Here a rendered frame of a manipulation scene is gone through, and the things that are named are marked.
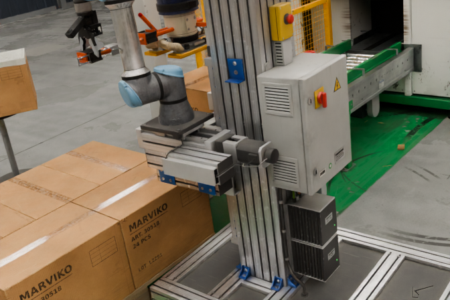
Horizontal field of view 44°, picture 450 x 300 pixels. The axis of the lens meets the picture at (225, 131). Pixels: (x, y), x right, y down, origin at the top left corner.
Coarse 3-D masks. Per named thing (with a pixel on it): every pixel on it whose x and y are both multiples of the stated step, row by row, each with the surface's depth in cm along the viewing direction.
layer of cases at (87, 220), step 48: (96, 144) 360; (0, 192) 310; (48, 192) 302; (96, 192) 294; (144, 192) 287; (192, 192) 299; (0, 240) 260; (48, 240) 254; (96, 240) 254; (144, 240) 277; (192, 240) 305; (0, 288) 224; (48, 288) 238; (96, 288) 258
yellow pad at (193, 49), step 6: (204, 42) 304; (186, 48) 294; (192, 48) 295; (198, 48) 296; (204, 48) 298; (168, 54) 292; (174, 54) 290; (180, 54) 288; (186, 54) 289; (192, 54) 293
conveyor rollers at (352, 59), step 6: (348, 54) 480; (354, 54) 476; (360, 54) 473; (366, 54) 470; (372, 54) 467; (348, 60) 462; (354, 60) 459; (360, 60) 456; (348, 66) 444; (354, 66) 449
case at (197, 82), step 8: (192, 72) 336; (200, 72) 334; (184, 80) 322; (192, 80) 320; (200, 80) 318; (208, 80) 316; (192, 88) 305; (200, 88) 303; (208, 88) 301; (192, 96) 307; (200, 96) 302; (192, 104) 309; (200, 104) 305; (208, 104) 300
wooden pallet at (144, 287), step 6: (204, 240) 312; (198, 246) 309; (186, 252) 303; (180, 258) 299; (174, 264) 296; (168, 270) 293; (156, 276) 287; (150, 282) 284; (138, 288) 279; (144, 288) 282; (132, 294) 276; (138, 294) 279; (144, 294) 282; (150, 294) 293
